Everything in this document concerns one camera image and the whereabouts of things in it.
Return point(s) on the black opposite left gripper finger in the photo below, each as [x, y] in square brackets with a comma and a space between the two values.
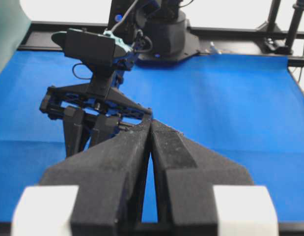
[104, 129]
[73, 130]

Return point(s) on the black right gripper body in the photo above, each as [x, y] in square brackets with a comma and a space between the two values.
[101, 94]

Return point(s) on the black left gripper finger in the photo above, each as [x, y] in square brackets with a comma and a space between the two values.
[111, 178]
[185, 173]

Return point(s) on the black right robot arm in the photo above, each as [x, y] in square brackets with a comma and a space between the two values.
[141, 29]

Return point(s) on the blue table mat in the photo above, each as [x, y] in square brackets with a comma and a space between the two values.
[246, 108]

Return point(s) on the green fabric curtain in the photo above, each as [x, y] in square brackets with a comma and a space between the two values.
[14, 24]

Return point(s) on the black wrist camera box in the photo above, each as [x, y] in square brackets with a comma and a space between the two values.
[90, 48]

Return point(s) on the black metal table frame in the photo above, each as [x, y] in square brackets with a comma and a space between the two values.
[234, 41]

